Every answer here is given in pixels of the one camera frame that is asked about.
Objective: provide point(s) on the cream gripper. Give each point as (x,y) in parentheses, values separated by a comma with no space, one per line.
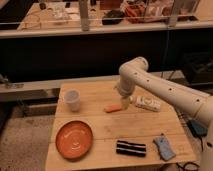
(125,101)

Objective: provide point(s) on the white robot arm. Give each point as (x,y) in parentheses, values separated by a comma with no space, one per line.
(197,104)

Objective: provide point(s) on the white plastic bottle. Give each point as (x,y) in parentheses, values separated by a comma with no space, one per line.
(146,103)

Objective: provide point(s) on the wooden table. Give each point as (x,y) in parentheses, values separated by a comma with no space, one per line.
(133,125)

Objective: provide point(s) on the translucent plastic cup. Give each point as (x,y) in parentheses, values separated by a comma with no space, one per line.
(72,99)

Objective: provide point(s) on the orange plate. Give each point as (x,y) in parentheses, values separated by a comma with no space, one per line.
(74,140)

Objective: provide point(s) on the black power box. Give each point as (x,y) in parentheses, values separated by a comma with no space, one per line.
(196,129)

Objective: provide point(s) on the black bag on shelf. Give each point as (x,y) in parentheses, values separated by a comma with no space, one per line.
(112,17)

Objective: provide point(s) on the red object on shelf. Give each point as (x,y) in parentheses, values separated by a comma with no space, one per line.
(135,13)

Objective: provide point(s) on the metal rail beam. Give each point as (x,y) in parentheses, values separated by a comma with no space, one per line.
(30,90)

